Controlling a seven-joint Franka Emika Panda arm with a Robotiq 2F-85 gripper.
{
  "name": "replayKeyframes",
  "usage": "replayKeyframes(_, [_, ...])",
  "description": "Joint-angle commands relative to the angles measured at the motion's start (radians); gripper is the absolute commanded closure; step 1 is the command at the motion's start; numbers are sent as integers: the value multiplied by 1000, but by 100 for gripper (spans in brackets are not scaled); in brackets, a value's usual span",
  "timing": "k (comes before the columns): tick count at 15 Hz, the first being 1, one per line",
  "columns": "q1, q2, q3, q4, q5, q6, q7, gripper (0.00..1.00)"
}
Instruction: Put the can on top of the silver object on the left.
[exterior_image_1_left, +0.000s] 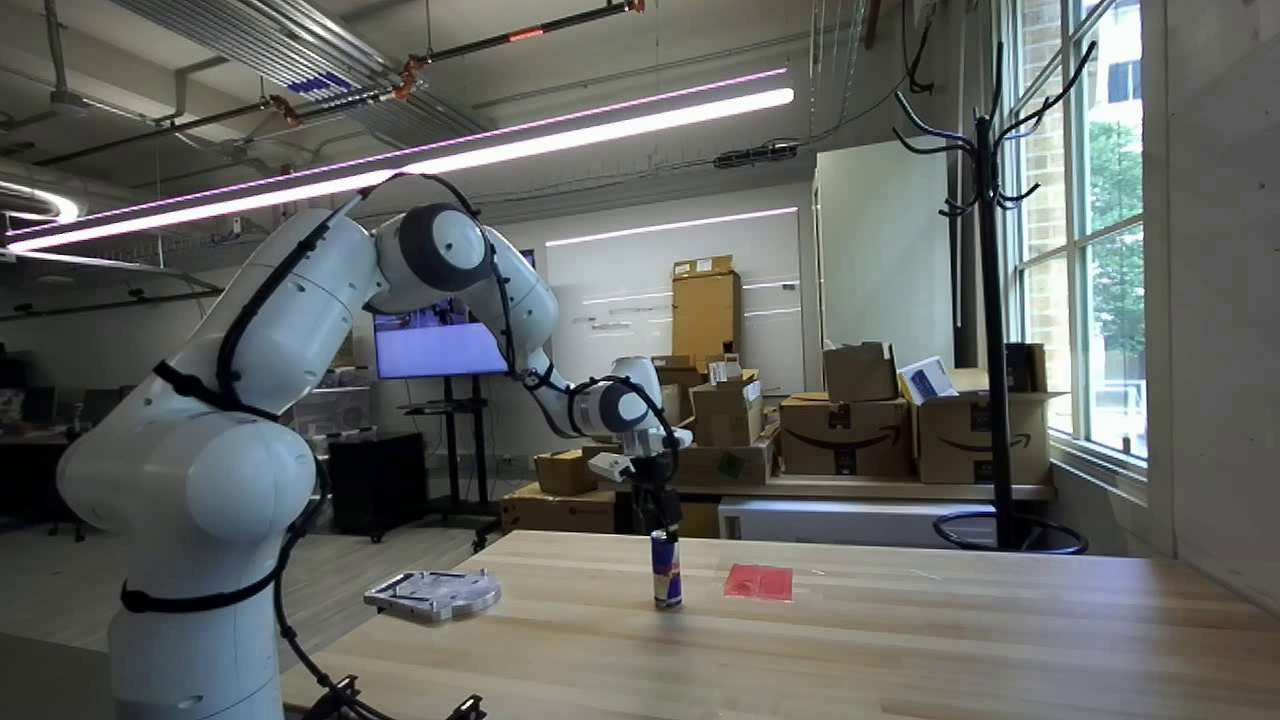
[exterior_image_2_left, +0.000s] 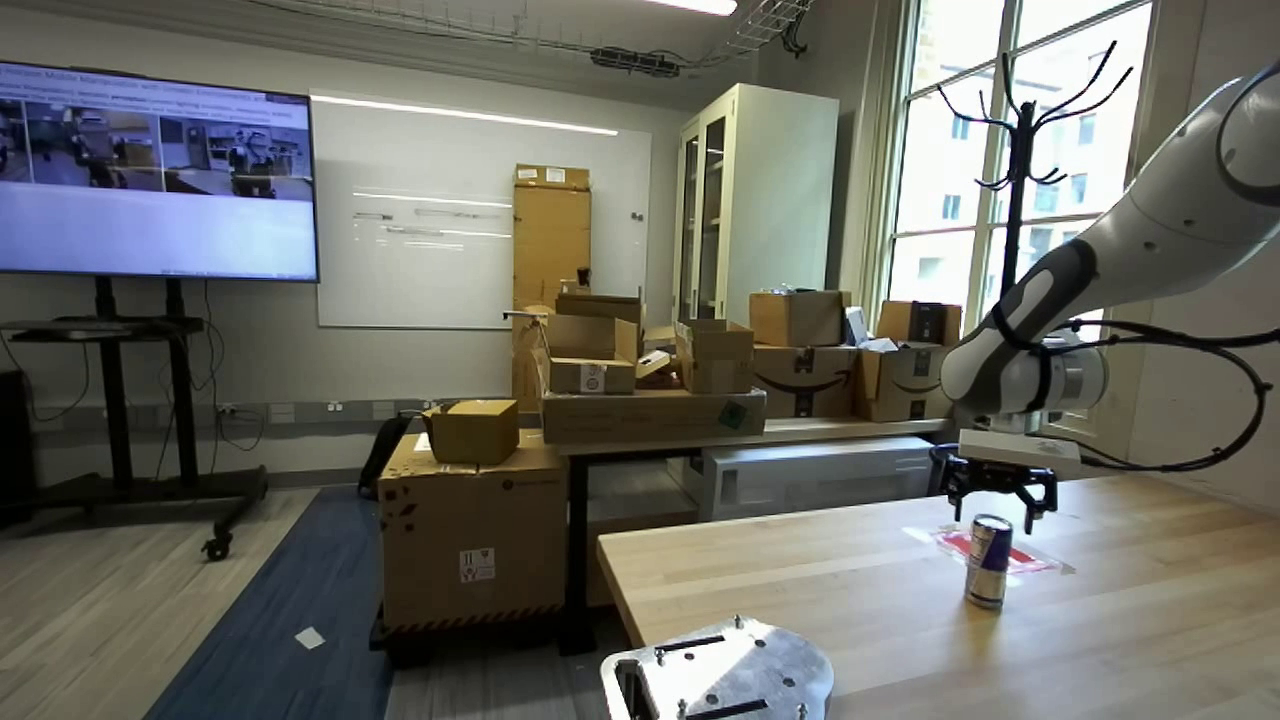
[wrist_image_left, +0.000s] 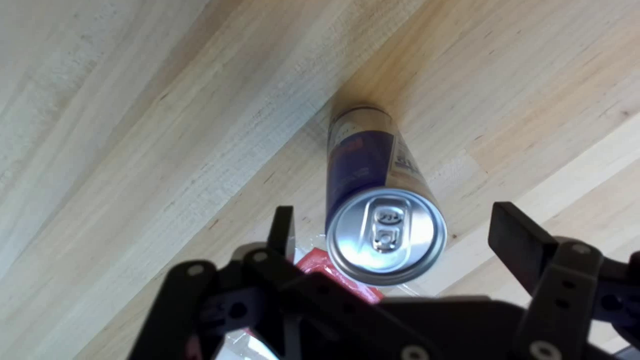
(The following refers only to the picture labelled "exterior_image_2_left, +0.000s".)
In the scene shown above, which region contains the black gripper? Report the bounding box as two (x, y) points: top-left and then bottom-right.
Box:
(934, 442), (1063, 539)

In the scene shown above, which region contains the blue silver drink can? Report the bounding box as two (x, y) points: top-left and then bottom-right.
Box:
(962, 511), (1016, 615)

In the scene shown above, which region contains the red tape mark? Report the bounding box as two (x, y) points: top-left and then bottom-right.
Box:
(930, 518), (1080, 583)

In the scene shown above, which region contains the Amazon cardboard box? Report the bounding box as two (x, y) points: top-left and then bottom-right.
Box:
(746, 343), (873, 424)
(857, 338), (961, 429)

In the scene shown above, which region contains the long white box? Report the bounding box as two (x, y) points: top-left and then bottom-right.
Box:
(699, 436), (944, 522)

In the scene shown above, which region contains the dark brown cardboard box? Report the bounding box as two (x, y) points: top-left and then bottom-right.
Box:
(873, 294), (966, 352)

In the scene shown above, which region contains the white blue package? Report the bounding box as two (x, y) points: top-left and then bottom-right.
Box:
(839, 303), (880, 352)

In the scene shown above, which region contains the plain cardboard box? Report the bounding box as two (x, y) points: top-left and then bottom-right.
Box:
(742, 289), (857, 352)

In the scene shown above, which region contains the large window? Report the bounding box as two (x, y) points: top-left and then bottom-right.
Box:
(882, 0), (1161, 442)

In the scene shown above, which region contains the medium cardboard box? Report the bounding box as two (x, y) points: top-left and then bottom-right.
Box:
(682, 316), (758, 398)

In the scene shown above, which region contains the black coat rack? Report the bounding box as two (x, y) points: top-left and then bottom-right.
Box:
(927, 35), (1139, 331)

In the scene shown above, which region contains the silver metal plate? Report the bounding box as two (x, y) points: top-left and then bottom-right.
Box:
(597, 613), (839, 720)

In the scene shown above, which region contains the long flat cardboard box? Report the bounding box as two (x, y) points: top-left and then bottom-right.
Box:
(539, 383), (772, 447)

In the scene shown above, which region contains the white cabinet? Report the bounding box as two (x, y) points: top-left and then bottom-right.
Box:
(670, 79), (842, 328)

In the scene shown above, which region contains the small labelled cardboard box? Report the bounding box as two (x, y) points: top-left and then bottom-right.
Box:
(547, 352), (639, 398)

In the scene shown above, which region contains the open cardboard box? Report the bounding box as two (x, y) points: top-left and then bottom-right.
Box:
(539, 289), (648, 362)

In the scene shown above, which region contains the small cube cardboard box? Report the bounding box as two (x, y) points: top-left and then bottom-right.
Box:
(422, 396), (523, 466)

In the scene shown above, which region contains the large labelled cardboard box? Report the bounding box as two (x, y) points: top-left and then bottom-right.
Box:
(375, 429), (571, 639)

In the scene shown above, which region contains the blue floor rug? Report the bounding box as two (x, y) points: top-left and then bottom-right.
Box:
(141, 483), (396, 720)

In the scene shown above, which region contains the black TV stand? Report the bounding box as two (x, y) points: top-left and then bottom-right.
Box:
(5, 270), (273, 563)

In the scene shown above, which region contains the large TV screen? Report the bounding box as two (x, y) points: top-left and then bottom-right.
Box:
(0, 55), (324, 289)

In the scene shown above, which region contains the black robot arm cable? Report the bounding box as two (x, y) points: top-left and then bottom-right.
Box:
(1047, 310), (1280, 480)

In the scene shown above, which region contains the black frame side table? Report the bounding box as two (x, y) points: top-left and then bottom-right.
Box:
(553, 412), (953, 659)

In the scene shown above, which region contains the wall whiteboard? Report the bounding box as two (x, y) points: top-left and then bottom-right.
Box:
(306, 91), (656, 331)

